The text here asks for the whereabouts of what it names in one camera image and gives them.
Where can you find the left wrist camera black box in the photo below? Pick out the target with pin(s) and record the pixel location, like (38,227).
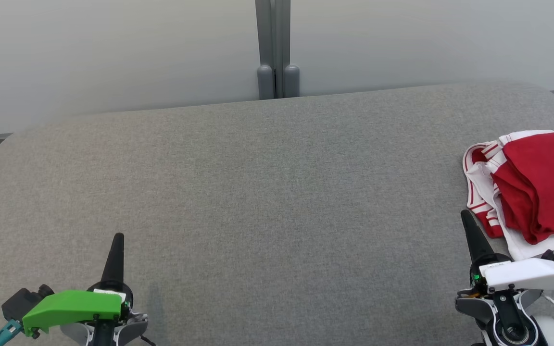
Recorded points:
(17,302)

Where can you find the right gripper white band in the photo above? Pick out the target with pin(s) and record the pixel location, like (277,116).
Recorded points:
(532,275)

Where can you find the grey partition post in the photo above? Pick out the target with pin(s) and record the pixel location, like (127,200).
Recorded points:
(277,43)

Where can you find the red white basketball jersey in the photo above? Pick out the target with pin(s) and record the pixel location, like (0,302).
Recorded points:
(522,247)

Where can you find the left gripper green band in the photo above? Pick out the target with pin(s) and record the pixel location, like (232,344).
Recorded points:
(75,307)

